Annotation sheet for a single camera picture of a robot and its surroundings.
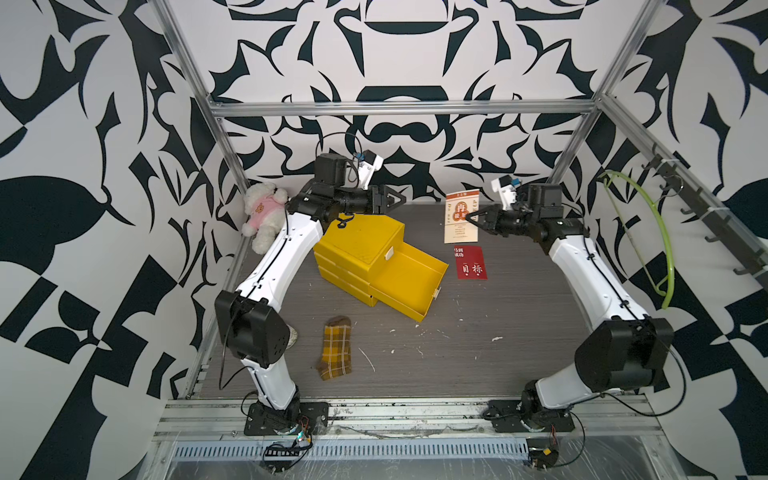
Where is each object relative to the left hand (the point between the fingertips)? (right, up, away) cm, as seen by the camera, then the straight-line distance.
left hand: (398, 195), depth 74 cm
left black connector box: (-28, -62, -4) cm, 68 cm away
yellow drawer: (+4, -24, +17) cm, 30 cm away
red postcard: (+25, -19, +28) cm, 42 cm away
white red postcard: (+16, -8, +6) cm, 19 cm away
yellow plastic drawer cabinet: (-12, -13, +7) cm, 19 cm away
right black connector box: (+33, -61, -3) cm, 69 cm away
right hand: (+18, -4, +4) cm, 19 cm away
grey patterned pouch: (-29, -38, +11) cm, 49 cm away
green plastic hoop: (+59, -20, -8) cm, 63 cm away
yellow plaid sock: (-17, -42, +11) cm, 46 cm away
